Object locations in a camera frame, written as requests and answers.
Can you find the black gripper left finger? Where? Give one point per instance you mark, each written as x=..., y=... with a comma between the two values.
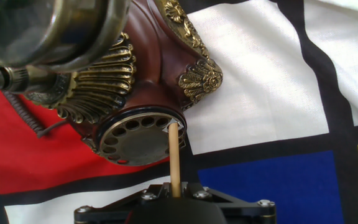
x=120, y=207

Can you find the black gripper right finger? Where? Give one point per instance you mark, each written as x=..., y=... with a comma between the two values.
x=238, y=208

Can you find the brass rotary dial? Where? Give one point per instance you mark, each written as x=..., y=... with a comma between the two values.
x=135, y=146

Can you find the short wooden stick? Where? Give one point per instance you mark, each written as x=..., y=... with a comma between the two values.
x=175, y=155

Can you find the antique brass rotary telephone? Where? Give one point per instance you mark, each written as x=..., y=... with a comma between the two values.
x=163, y=62

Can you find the brass brown phone handset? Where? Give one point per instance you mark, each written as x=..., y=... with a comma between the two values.
x=57, y=31

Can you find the red blue yellow grid cloth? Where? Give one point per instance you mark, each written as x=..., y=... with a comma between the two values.
x=259, y=93

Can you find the plain beige cloth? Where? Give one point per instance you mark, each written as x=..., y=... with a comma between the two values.
x=350, y=4

